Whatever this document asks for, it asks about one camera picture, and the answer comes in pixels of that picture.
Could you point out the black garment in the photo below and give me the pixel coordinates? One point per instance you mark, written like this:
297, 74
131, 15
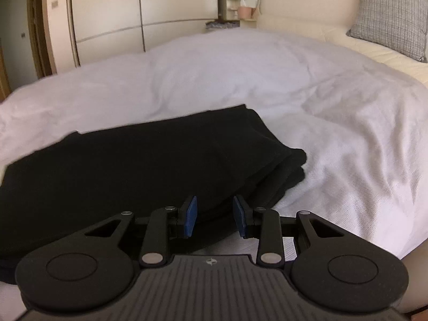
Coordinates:
140, 160

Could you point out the grey cloth bundle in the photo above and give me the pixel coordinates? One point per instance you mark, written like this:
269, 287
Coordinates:
221, 25

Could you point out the pink pot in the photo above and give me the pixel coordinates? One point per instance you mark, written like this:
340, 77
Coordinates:
244, 12

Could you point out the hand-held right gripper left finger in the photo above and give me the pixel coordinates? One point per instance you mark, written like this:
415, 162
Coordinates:
191, 215

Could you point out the cream sofa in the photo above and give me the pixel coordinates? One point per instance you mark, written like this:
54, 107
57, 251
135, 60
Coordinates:
384, 50

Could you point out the white bed blanket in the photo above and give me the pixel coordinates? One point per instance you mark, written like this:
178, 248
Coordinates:
234, 83

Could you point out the wooden door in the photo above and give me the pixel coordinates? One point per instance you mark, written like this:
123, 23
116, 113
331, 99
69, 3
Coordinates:
35, 33

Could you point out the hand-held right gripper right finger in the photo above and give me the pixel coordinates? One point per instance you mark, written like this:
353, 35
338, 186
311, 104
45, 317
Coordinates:
239, 216

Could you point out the grey woven pillow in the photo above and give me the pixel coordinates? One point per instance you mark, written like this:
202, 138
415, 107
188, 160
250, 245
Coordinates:
389, 18

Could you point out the cream wardrobe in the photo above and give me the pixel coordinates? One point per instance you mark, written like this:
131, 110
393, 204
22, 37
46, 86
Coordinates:
133, 10

